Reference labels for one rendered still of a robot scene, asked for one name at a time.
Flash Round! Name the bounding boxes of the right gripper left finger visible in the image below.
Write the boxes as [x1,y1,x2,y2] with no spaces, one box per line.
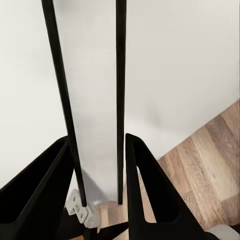
[0,135,75,240]

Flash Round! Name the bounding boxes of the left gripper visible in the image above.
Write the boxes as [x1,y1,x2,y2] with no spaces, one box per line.
[55,207,129,240]

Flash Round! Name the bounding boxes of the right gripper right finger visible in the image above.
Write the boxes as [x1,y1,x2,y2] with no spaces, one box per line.
[125,133,210,240]

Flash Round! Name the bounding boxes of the hardback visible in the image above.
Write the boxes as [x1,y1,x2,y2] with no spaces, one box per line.
[41,0,127,208]

